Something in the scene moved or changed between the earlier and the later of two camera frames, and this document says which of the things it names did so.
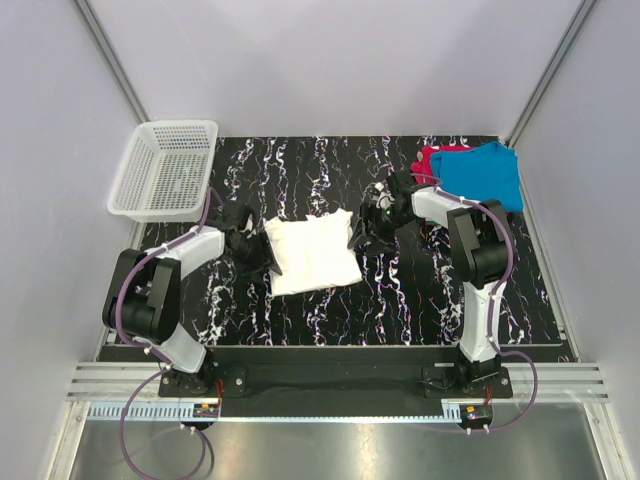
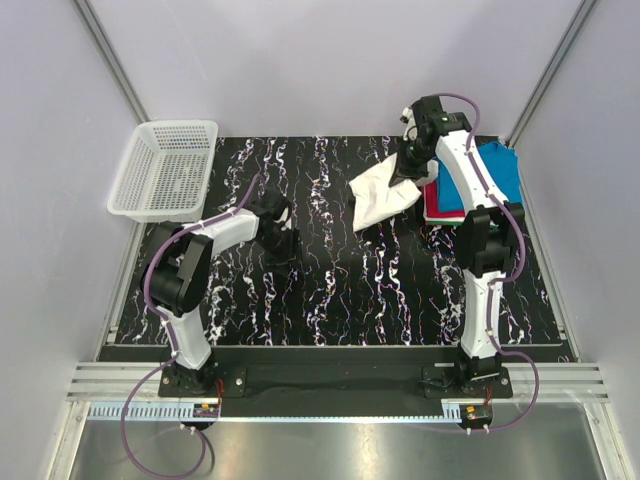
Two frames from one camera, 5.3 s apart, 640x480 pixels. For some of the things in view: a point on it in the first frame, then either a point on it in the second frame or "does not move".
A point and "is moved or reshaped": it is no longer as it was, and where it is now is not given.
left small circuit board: (206, 410) does not move
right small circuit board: (476, 414) does not move
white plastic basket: (166, 172) does not move
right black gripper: (370, 232) -> (413, 163)
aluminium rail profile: (120, 381) does not move
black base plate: (434, 372) does not move
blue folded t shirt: (487, 173) does not move
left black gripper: (258, 253) -> (279, 246)
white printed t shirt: (314, 253) is moved or reshaped
